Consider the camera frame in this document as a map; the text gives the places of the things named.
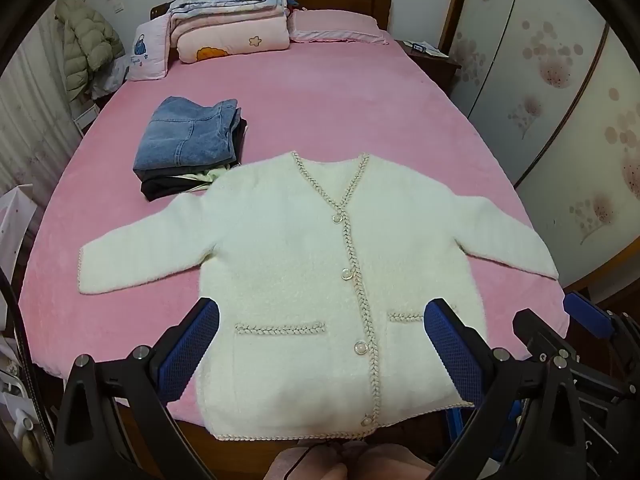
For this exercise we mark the wooden nightstand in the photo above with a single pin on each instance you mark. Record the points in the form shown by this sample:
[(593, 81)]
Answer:
[(435, 67)]

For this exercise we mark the folded blue jeans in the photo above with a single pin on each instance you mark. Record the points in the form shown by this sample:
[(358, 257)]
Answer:
[(185, 135)]

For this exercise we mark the pink cushion with blue print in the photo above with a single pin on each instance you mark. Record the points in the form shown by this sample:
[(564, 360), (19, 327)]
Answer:
[(147, 50)]

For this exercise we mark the white floral curtain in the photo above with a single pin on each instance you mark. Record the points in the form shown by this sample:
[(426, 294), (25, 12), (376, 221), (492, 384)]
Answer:
[(35, 125)]

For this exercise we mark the white plastic bag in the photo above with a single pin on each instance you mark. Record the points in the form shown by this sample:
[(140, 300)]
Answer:
[(107, 77)]

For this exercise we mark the white paper bag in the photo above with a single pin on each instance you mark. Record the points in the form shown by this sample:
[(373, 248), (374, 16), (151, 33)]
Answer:
[(15, 230)]

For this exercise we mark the white knit cardigan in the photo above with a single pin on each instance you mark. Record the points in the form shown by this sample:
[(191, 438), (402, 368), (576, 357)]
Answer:
[(290, 260)]

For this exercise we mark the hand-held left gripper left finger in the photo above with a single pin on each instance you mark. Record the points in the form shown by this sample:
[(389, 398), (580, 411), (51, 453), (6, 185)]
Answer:
[(192, 345)]

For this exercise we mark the floral sliding wardrobe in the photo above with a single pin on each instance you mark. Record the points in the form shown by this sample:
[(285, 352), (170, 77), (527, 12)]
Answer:
[(550, 110)]

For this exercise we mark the folded light green garment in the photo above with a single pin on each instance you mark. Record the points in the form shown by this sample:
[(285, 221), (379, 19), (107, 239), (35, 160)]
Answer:
[(212, 175)]

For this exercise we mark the papers on nightstand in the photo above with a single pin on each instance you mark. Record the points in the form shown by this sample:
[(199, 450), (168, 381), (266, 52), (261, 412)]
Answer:
[(425, 48)]

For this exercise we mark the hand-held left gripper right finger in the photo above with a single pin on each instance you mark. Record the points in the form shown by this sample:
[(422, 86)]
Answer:
[(450, 345)]

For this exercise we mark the bed with pink sheet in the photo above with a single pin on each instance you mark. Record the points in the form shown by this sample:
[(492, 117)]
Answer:
[(350, 110)]

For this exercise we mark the person's pink fleece clothing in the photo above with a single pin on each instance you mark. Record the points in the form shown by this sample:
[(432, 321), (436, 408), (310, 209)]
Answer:
[(380, 465)]

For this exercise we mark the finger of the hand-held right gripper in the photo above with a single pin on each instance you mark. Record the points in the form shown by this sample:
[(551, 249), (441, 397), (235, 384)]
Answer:
[(537, 330), (585, 307)]

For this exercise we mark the green puffer jacket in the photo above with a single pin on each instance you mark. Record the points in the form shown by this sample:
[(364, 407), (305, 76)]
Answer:
[(85, 45)]

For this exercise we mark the pink pillow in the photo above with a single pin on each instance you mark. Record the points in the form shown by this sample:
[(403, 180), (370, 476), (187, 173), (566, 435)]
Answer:
[(335, 22)]

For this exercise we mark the folded black garment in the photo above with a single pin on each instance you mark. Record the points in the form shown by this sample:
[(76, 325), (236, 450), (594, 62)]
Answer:
[(160, 187)]

